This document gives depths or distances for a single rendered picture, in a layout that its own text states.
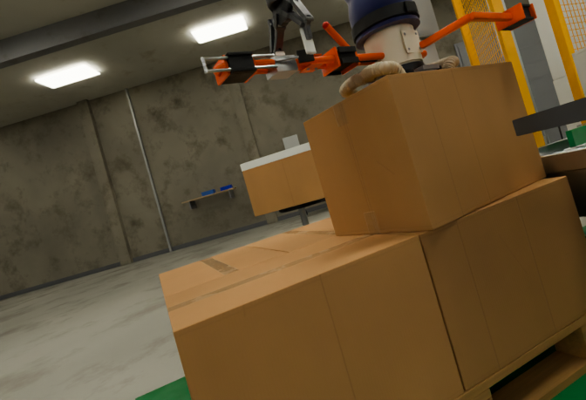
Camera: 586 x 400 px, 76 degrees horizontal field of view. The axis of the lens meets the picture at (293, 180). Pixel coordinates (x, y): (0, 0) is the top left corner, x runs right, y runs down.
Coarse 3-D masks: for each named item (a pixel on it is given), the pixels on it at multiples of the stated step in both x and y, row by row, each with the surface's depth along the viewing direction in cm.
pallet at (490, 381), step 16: (576, 320) 108; (560, 336) 104; (576, 336) 109; (528, 352) 99; (560, 352) 115; (576, 352) 111; (512, 368) 96; (544, 368) 110; (560, 368) 108; (576, 368) 106; (480, 384) 92; (512, 384) 107; (528, 384) 105; (544, 384) 103; (560, 384) 102
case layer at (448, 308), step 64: (256, 256) 131; (320, 256) 99; (384, 256) 87; (448, 256) 94; (512, 256) 102; (576, 256) 111; (192, 320) 73; (256, 320) 74; (320, 320) 79; (384, 320) 85; (448, 320) 91; (512, 320) 99; (192, 384) 69; (256, 384) 73; (320, 384) 78; (384, 384) 83; (448, 384) 89
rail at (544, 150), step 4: (560, 140) 194; (564, 140) 193; (548, 144) 194; (552, 144) 189; (556, 144) 190; (560, 144) 191; (564, 144) 193; (568, 144) 194; (540, 148) 185; (544, 148) 187; (548, 148) 188; (552, 148) 189; (556, 148) 190; (560, 148) 191; (564, 148) 192; (540, 152) 185; (544, 152) 186; (548, 152) 187; (552, 152) 188; (556, 152) 190
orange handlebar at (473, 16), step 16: (464, 16) 107; (480, 16) 108; (496, 16) 112; (512, 16) 117; (448, 32) 113; (224, 64) 90; (256, 64) 95; (272, 64) 97; (304, 64) 104; (320, 64) 106; (368, 64) 123
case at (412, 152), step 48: (384, 96) 94; (432, 96) 99; (480, 96) 111; (336, 144) 114; (384, 144) 98; (432, 144) 96; (480, 144) 107; (528, 144) 120; (336, 192) 119; (384, 192) 102; (432, 192) 93; (480, 192) 103
